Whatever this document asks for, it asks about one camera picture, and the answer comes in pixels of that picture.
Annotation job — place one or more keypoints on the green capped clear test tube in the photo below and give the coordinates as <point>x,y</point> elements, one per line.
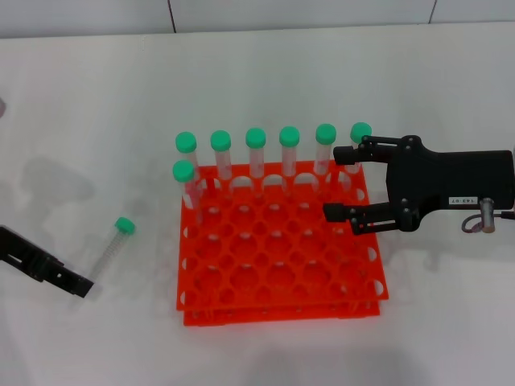
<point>255,138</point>
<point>326,134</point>
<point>183,171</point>
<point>357,130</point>
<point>124,225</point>
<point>185,142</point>
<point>220,140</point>
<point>289,136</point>

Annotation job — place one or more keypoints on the silver plug on right gripper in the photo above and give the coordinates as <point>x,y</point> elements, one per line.
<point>488,215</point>

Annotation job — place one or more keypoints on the orange test tube rack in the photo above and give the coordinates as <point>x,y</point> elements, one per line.
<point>225,245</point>

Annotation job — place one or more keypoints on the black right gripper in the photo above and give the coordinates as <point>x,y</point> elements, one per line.
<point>442,181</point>

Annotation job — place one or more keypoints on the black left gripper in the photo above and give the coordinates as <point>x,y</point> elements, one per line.
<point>10,243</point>

